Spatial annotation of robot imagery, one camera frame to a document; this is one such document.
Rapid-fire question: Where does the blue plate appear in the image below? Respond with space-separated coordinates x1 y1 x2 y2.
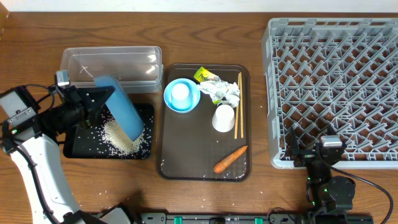
93 75 144 141

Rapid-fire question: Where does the pile of white rice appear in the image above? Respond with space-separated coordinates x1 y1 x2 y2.
101 119 149 157

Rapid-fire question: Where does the orange carrot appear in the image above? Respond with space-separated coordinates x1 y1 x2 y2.
213 146 248 174

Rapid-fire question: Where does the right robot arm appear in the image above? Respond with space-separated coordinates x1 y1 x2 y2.
288 127 356 223

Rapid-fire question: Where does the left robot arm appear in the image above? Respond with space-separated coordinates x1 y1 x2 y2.
1 85 134 223

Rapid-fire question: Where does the grey dishwasher rack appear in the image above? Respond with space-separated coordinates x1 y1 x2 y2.
261 18 397 169

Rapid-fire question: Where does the black rectangular tray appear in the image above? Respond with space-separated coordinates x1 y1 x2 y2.
63 103 154 159

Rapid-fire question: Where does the clear plastic bin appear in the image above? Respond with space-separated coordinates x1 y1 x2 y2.
60 46 164 93

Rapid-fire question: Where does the left wooden chopstick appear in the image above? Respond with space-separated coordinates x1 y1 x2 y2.
234 72 241 139

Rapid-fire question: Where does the wooden chopstick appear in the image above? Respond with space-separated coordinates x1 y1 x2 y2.
239 72 244 138
234 72 241 139

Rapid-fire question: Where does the white paper cup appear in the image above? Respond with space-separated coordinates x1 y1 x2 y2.
212 105 235 133

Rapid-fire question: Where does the crumpled foil wrapper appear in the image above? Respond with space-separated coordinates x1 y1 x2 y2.
197 80 241 108

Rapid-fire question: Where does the light blue cup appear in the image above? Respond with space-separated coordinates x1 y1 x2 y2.
171 83 192 110

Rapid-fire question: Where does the light blue small bowl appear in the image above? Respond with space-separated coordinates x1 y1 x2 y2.
164 78 201 113

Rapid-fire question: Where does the right wooden chopstick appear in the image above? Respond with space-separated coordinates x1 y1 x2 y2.
239 72 244 138

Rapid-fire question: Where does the brown serving tray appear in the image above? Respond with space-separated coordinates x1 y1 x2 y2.
157 64 251 182

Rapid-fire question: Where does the yellow snack packet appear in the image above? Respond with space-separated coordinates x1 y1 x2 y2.
193 67 220 83

